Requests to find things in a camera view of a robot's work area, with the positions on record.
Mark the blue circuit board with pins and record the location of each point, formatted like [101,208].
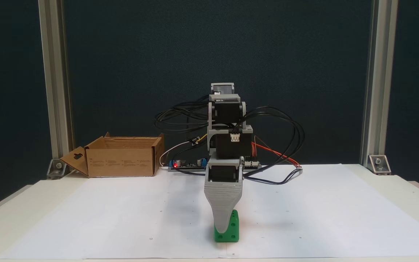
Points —
[187,166]

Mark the white paper sheet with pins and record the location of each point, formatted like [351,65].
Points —
[122,218]

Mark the aluminium frame post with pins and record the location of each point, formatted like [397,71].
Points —
[378,72]
[55,72]

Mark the metal corner bracket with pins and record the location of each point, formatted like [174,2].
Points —
[379,164]
[58,168]

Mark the open cardboard box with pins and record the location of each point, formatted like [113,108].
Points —
[122,160]

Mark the green dice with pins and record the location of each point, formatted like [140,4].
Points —
[234,228]

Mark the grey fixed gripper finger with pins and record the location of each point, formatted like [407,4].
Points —
[224,203]

